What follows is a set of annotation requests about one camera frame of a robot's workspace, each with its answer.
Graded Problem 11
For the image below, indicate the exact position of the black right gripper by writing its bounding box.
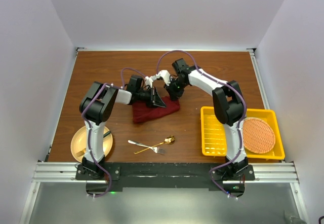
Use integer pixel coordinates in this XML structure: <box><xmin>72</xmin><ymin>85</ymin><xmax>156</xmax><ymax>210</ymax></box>
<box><xmin>164</xmin><ymin>78</ymin><xmax>188</xmax><ymax>101</ymax></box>

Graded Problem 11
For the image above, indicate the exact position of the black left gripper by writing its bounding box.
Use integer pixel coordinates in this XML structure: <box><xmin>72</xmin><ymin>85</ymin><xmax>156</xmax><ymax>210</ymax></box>
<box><xmin>136</xmin><ymin>86</ymin><xmax>166</xmax><ymax>108</ymax></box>

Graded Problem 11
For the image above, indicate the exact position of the dark red cloth napkin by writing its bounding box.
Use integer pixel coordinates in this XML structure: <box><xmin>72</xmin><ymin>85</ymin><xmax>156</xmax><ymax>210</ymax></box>
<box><xmin>132</xmin><ymin>96</ymin><xmax>180</xmax><ymax>124</ymax></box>

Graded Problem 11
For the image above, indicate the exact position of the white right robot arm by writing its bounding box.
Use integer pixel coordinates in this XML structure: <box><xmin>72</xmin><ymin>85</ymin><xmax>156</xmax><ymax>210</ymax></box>
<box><xmin>166</xmin><ymin>58</ymin><xmax>248</xmax><ymax>180</ymax></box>

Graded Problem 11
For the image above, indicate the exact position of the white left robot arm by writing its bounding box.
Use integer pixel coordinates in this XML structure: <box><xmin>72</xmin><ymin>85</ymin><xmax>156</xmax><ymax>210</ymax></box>
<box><xmin>79</xmin><ymin>75</ymin><xmax>167</xmax><ymax>179</ymax></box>

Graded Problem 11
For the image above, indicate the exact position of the gold spoon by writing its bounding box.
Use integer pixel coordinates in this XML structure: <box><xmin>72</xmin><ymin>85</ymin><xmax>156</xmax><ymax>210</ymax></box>
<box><xmin>134</xmin><ymin>135</ymin><xmax>176</xmax><ymax>154</ymax></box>

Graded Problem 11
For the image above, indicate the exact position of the silver fork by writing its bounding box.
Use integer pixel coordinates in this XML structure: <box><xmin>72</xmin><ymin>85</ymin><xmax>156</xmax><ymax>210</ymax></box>
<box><xmin>128</xmin><ymin>140</ymin><xmax>166</xmax><ymax>154</ymax></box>

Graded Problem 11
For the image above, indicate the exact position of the yellow plastic tray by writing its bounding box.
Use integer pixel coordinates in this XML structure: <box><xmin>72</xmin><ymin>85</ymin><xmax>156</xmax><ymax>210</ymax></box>
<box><xmin>200</xmin><ymin>106</ymin><xmax>286</xmax><ymax>160</ymax></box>

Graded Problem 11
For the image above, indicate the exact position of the cream round plate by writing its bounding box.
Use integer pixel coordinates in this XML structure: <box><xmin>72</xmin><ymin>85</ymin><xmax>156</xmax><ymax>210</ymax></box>
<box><xmin>70</xmin><ymin>126</ymin><xmax>113</xmax><ymax>163</ymax></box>

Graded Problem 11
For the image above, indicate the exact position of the orange woven round mat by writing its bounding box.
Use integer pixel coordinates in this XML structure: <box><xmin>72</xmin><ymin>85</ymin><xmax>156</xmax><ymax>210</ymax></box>
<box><xmin>242</xmin><ymin>118</ymin><xmax>275</xmax><ymax>154</ymax></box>

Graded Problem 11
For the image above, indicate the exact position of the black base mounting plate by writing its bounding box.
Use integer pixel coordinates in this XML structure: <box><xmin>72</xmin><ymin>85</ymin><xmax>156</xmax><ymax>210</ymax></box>
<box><xmin>75</xmin><ymin>163</ymin><xmax>255</xmax><ymax>197</ymax></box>

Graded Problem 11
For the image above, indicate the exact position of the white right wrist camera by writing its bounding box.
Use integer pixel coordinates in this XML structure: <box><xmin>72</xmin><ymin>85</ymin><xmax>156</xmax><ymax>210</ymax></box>
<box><xmin>156</xmin><ymin>70</ymin><xmax>171</xmax><ymax>86</ymax></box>

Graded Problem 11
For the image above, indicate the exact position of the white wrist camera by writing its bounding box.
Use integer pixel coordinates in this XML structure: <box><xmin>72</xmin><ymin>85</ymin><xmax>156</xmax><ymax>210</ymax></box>
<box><xmin>156</xmin><ymin>70</ymin><xmax>171</xmax><ymax>86</ymax></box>
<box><xmin>144</xmin><ymin>74</ymin><xmax>161</xmax><ymax>88</ymax></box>

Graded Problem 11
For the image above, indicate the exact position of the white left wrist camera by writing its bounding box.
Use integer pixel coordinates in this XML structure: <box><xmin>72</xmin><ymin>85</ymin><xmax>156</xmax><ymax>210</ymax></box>
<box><xmin>144</xmin><ymin>74</ymin><xmax>161</xmax><ymax>88</ymax></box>

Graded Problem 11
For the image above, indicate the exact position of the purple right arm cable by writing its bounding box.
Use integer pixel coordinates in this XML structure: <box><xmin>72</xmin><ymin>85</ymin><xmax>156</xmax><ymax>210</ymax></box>
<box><xmin>156</xmin><ymin>50</ymin><xmax>248</xmax><ymax>200</ymax></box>

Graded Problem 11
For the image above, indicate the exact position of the aluminium right side rail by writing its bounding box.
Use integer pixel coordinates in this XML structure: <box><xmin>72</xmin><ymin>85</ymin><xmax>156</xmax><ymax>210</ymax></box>
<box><xmin>247</xmin><ymin>49</ymin><xmax>270</xmax><ymax>109</ymax></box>

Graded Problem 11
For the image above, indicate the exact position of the aluminium rail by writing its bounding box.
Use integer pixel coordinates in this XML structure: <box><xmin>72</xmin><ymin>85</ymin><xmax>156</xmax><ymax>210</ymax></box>
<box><xmin>32</xmin><ymin>162</ymin><xmax>299</xmax><ymax>183</ymax></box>
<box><xmin>247</xmin><ymin>49</ymin><xmax>270</xmax><ymax>109</ymax></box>

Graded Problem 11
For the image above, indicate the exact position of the aluminium front rail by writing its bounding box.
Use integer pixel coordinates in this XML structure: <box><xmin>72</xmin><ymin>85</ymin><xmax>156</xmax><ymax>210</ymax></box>
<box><xmin>32</xmin><ymin>162</ymin><xmax>299</xmax><ymax>183</ymax></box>

